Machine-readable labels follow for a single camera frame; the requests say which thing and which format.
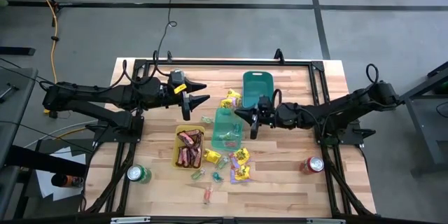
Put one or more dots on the opaque teal plastic bin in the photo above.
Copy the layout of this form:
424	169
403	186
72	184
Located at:
257	87

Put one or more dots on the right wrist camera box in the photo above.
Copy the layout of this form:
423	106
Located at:
265	104

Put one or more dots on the black steel stand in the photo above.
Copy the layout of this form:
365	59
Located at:
420	89

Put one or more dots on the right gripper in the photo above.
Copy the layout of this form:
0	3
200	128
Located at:
267	120

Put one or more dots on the white paper sheet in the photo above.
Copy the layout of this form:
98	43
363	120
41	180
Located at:
70	155

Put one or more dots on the translucent yellow plastic bin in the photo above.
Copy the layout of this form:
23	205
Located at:
174	147

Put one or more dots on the black aluminium table frame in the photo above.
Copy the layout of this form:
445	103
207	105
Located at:
227	63

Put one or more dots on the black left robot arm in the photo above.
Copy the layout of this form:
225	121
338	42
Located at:
105	94

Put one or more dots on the yellow Sour Patch bag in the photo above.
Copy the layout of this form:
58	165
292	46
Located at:
212	155
234	94
241	173
241	154
227	103

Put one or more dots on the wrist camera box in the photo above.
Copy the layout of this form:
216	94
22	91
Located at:
265	104
176	76

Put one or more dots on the translucent green plastic bin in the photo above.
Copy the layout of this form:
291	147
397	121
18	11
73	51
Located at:
224	122

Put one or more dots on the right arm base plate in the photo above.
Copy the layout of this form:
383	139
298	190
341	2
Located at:
346	138

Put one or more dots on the black flat bar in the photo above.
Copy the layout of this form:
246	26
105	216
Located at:
15	51

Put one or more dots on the silver metal bracket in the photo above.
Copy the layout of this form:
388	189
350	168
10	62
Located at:
325	221
130	220

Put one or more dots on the orange clear-wrapped candy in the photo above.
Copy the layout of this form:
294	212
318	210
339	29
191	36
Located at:
208	195

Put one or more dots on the green soda can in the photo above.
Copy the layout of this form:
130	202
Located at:
138	174

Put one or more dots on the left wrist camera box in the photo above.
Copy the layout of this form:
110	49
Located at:
176	76

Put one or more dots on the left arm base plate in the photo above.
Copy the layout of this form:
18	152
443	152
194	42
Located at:
105	134

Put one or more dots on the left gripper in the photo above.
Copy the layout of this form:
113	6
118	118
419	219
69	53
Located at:
157	94

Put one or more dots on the black orange bottle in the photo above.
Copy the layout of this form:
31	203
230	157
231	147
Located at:
66	181

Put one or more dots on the black table clamp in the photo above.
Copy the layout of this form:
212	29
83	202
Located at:
169	56
279	56

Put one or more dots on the gray side table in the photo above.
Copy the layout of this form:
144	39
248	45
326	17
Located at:
17	119

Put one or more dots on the yellow label tag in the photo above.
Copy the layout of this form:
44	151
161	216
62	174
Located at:
180	88

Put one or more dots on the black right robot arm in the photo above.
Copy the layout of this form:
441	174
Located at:
336	112

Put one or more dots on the yellow power outlet block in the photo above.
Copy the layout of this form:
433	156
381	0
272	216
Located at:
52	114

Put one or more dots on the black beam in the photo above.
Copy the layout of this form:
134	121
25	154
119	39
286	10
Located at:
45	162

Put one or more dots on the teal clear-wrapped candy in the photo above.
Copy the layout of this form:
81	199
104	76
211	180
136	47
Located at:
217	177

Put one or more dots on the metal hand tool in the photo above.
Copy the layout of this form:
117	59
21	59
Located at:
8	89

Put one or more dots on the red soda can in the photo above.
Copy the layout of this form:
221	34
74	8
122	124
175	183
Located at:
312	165

